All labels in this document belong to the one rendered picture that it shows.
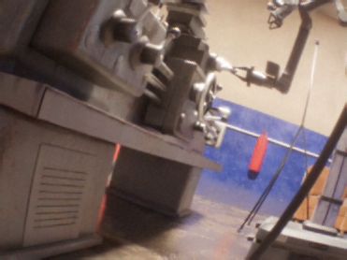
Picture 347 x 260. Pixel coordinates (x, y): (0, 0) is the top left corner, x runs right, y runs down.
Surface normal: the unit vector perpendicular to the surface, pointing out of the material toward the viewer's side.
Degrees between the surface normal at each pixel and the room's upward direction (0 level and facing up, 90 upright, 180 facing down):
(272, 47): 90
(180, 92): 90
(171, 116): 90
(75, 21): 90
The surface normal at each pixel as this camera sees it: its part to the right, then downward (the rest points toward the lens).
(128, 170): -0.20, -0.11
